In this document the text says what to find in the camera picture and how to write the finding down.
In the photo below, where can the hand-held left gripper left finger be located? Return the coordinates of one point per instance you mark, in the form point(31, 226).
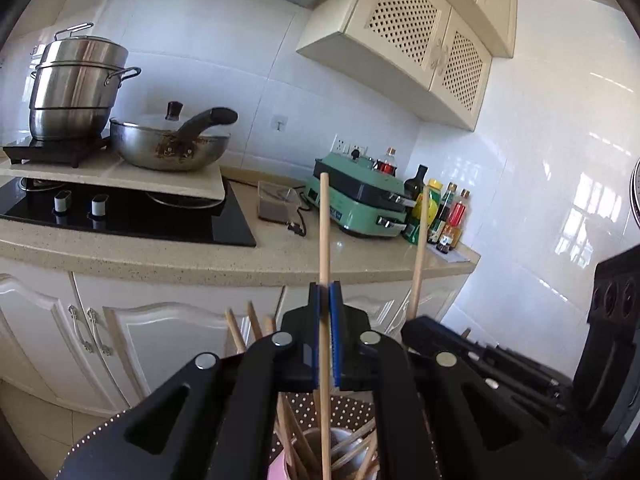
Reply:
point(314, 340)

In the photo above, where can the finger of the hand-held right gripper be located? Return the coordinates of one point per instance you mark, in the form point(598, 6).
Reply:
point(440, 335)

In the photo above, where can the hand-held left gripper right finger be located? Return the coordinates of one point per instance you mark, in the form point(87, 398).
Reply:
point(336, 340)

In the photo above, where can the single wooden chopstick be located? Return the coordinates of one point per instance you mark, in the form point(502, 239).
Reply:
point(419, 260)
point(325, 230)

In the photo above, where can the bunch of wooden chopsticks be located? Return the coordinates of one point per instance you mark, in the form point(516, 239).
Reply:
point(235, 327)

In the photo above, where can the pink cup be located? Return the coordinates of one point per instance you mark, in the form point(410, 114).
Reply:
point(274, 470)

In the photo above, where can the brown polka dot tablecloth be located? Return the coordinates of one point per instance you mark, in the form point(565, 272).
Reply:
point(345, 410)

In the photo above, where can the white paper sheet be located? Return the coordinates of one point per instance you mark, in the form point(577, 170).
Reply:
point(457, 256)

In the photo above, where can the small dark bottle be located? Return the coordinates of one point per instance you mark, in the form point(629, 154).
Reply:
point(443, 245)

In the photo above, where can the red sauce bottle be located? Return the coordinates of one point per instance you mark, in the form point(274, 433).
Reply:
point(457, 220)

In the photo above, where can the dark soy sauce bottle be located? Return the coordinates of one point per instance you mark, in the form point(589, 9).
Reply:
point(444, 215)

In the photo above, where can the yellow green bottle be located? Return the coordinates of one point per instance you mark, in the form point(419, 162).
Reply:
point(434, 210)

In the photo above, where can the green electric grill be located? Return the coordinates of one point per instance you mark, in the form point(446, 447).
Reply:
point(360, 205)

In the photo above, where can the clear plastic box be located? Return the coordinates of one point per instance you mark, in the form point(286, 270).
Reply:
point(275, 205)

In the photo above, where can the cream lower cabinets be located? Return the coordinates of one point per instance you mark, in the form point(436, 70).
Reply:
point(165, 330)

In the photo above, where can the dark olive oil bottle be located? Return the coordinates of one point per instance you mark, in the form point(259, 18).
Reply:
point(415, 185)

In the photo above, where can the black glass gas hob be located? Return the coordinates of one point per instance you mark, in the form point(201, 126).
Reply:
point(190, 222)

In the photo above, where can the red drink bottle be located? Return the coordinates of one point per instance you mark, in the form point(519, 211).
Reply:
point(386, 165)

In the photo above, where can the beige stone slab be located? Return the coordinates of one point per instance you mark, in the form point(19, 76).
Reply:
point(125, 182)

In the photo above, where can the steel wok with lid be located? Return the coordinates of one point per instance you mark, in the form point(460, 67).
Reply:
point(150, 147)

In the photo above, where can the wide cream lattice door cabinet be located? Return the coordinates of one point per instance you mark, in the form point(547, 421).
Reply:
point(400, 25)

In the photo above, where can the black induction cooker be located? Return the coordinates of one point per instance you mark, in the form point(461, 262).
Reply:
point(45, 152)

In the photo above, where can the stainless steel steamer pot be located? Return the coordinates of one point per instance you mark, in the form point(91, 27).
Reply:
point(75, 95)

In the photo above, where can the white wall socket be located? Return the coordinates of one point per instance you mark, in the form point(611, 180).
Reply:
point(350, 145)

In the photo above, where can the cream upper wall cabinets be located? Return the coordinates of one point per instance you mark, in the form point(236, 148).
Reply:
point(495, 0)

